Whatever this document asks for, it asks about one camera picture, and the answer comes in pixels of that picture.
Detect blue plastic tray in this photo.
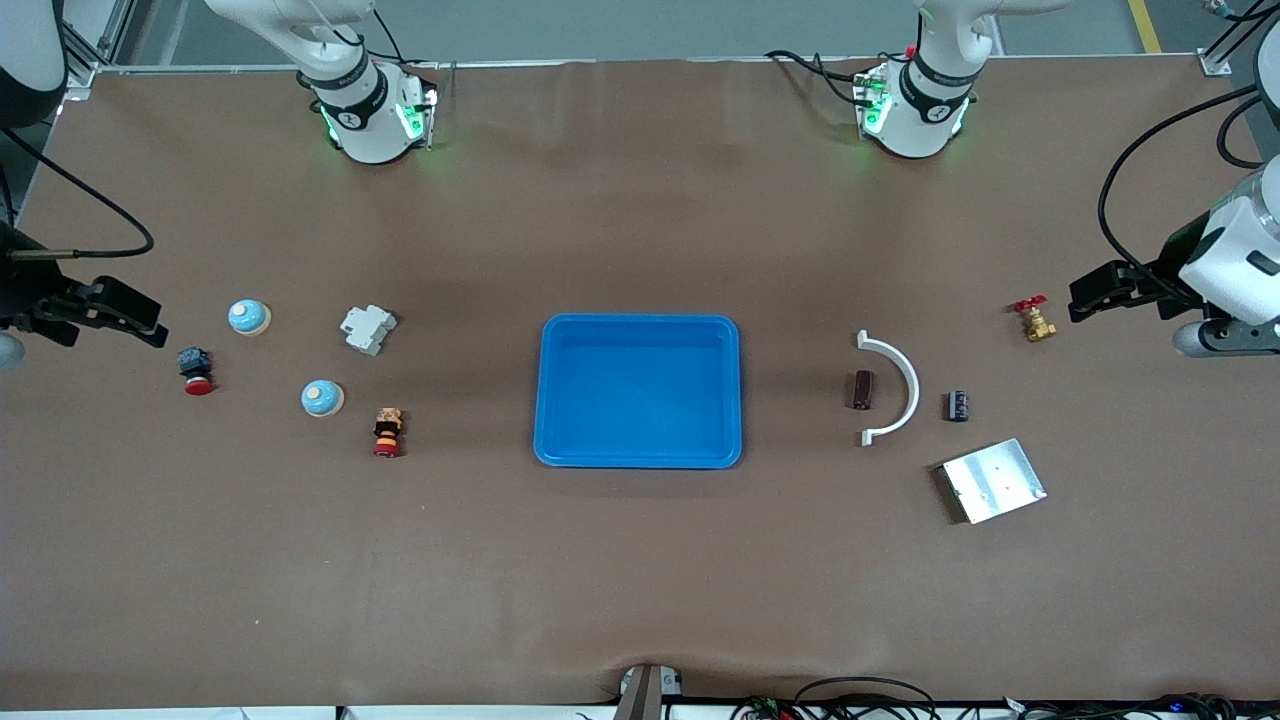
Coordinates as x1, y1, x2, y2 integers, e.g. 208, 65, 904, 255
533, 313, 743, 470

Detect black red mushroom push button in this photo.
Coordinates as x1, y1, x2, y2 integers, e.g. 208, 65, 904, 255
177, 346, 215, 397

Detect aluminium plate with holes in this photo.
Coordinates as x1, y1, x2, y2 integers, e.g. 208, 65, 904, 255
940, 437, 1048, 526

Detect white circuit breaker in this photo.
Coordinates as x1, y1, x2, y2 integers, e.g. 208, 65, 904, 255
340, 304, 399, 357

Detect brown table mat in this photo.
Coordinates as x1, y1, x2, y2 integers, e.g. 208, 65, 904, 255
0, 58, 1280, 709

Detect grey metal table clamp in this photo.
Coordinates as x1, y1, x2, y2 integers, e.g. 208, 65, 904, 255
617, 664, 686, 720

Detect brass valve with red handle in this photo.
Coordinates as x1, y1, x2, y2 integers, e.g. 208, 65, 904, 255
1012, 295, 1058, 344

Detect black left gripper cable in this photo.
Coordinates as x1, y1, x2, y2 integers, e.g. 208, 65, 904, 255
1097, 85, 1280, 301

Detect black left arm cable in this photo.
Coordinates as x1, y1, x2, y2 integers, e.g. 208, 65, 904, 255
1215, 95, 1280, 171

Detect white semicircular bracket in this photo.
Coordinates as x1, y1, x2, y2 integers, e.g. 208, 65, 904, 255
856, 329, 921, 447

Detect black base cable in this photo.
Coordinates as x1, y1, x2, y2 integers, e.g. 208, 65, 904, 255
765, 48, 881, 106

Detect black cable bundle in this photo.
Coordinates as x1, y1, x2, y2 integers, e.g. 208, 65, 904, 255
1005, 693, 1280, 720

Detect black cable loop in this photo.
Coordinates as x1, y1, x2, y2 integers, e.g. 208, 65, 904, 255
793, 676, 941, 720

